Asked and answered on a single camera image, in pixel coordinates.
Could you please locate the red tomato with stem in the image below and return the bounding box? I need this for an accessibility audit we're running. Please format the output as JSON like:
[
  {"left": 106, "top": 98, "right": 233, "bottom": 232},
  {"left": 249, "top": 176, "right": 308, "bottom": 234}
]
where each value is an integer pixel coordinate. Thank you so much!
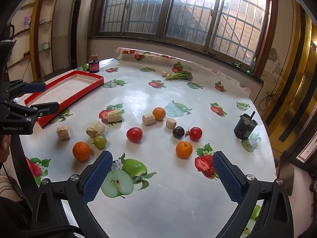
[{"left": 185, "top": 127, "right": 202, "bottom": 141}]

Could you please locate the small beige block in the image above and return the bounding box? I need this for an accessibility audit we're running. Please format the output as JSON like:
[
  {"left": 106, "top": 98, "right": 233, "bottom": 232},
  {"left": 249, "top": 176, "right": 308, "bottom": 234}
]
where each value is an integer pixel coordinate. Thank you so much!
[{"left": 165, "top": 118, "right": 176, "bottom": 130}]

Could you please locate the black red motor with cork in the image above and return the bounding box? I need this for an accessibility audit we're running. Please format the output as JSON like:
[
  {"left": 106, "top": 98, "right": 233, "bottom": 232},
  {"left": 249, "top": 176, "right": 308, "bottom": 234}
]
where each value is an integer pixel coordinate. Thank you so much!
[{"left": 89, "top": 54, "right": 99, "bottom": 73}]

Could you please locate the tall white air conditioner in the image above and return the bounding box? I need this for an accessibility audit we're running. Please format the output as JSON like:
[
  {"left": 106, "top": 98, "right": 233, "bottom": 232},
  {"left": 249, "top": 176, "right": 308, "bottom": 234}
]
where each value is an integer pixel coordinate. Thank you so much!
[{"left": 68, "top": 0, "right": 92, "bottom": 69}]

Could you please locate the red rimmed white tray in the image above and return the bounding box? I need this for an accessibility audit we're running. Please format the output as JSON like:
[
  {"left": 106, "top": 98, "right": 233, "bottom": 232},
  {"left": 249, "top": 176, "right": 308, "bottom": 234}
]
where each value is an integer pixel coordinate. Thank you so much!
[{"left": 24, "top": 70, "right": 104, "bottom": 128}]

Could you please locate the green bottle on windowsill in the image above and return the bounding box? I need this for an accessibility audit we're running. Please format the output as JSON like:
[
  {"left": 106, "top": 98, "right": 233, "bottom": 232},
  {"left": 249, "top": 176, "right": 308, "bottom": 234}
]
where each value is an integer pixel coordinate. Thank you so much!
[{"left": 249, "top": 57, "right": 257, "bottom": 75}]

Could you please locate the dark purple plum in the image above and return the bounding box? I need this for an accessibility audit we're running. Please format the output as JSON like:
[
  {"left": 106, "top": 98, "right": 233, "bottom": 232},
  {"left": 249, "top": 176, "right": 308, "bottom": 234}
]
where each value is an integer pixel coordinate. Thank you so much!
[{"left": 172, "top": 126, "right": 185, "bottom": 139}]

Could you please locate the green leafy vegetable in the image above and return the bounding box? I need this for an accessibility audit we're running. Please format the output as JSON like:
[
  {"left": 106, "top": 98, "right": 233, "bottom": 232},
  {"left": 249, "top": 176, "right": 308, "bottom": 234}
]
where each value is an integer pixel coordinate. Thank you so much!
[{"left": 165, "top": 71, "right": 193, "bottom": 81}]

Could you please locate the fruit print tablecloth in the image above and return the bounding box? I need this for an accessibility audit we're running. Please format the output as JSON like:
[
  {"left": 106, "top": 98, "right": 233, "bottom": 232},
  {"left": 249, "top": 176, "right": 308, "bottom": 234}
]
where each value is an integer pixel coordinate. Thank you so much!
[{"left": 21, "top": 53, "right": 276, "bottom": 237}]

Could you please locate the purple plush toy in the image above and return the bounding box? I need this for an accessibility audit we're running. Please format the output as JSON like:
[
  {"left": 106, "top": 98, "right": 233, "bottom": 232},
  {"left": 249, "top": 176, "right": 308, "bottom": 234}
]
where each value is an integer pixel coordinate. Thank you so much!
[{"left": 24, "top": 16, "right": 32, "bottom": 30}]

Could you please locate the wooden wall shelf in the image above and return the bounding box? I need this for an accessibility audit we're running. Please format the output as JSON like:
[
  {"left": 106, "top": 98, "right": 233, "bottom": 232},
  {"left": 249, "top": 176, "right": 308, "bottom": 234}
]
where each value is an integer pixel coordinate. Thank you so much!
[{"left": 5, "top": 0, "right": 57, "bottom": 82}]

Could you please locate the black motor with shaft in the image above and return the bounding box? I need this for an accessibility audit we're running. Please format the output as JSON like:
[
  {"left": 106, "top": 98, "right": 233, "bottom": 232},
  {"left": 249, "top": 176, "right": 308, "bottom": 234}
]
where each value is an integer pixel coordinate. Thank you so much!
[{"left": 234, "top": 111, "right": 258, "bottom": 141}]

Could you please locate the orange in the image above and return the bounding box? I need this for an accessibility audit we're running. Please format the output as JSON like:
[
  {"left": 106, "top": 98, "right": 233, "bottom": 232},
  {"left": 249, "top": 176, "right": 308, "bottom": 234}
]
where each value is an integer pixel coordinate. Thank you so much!
[
  {"left": 152, "top": 107, "right": 166, "bottom": 121},
  {"left": 175, "top": 141, "right": 193, "bottom": 159},
  {"left": 72, "top": 142, "right": 91, "bottom": 162}
]

